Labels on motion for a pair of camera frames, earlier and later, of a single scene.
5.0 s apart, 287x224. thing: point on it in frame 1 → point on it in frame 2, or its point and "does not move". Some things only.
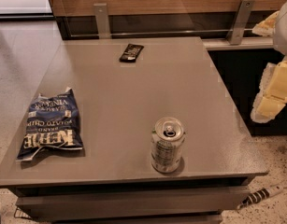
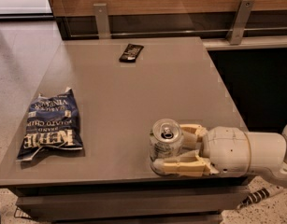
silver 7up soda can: (166, 144) does not move
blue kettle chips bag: (51, 121) does not move
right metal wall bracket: (241, 19) does not move
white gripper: (283, 32) → (226, 149)
